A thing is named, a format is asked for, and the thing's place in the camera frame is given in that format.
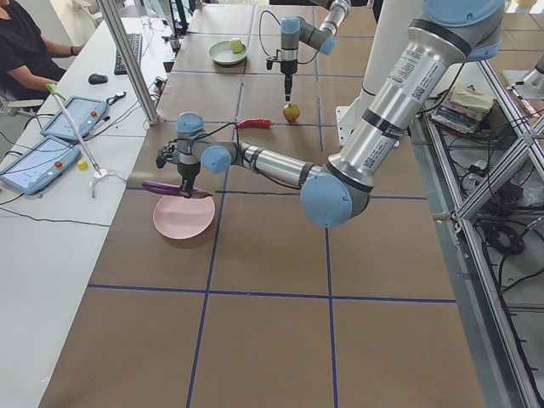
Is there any black keyboard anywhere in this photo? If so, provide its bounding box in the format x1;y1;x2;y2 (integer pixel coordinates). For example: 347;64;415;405
113;32;144;77

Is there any aluminium frame post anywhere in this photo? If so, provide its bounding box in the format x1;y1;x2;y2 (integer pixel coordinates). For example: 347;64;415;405
98;1;169;126

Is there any seated person black shirt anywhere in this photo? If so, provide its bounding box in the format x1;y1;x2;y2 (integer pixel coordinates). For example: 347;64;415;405
1;1;83;99

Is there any stack of books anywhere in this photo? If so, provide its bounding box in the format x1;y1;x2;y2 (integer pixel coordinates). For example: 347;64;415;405
431;85;495;134

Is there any red yellow pomegranate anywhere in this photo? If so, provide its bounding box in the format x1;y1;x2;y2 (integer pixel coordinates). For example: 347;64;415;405
282;103;300;123

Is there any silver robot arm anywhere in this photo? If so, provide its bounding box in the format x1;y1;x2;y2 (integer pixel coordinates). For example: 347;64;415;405
174;1;504;227
267;0;351;102

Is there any near blue teach pendant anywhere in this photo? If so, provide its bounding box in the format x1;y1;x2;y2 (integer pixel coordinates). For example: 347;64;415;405
1;136;82;196

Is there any purple eggplant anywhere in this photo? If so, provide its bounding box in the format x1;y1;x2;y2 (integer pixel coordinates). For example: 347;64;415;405
141;181;213;199

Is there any blue teach pendant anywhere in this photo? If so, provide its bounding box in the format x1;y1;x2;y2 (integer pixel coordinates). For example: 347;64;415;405
1;136;82;196
40;96;108;142

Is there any green plate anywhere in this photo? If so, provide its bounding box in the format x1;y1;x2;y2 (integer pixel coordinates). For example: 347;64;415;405
208;41;247;66

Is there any black computer mouse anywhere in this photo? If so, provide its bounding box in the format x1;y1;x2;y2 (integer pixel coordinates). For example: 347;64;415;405
88;73;108;85

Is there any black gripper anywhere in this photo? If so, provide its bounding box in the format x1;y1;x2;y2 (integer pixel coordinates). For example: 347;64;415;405
177;162;201;197
280;59;298;101

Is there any red chili pepper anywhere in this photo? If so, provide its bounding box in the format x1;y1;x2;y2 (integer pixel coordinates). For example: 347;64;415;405
235;118;273;129

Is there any far blue teach pendant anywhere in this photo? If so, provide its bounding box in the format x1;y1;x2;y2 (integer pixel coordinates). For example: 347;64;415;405
40;96;108;142

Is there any black camera cable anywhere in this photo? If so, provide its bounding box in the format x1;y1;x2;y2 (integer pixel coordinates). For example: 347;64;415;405
169;122;264;171
258;9;320;65

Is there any reacher grabber stick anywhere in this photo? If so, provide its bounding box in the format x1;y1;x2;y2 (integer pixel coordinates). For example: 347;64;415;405
45;83;127;199

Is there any pink plate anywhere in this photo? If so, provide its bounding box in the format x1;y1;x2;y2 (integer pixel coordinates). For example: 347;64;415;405
153;195;215;239

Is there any yellow green peach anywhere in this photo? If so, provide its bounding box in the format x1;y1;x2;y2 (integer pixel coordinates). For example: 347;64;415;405
229;37;244;54

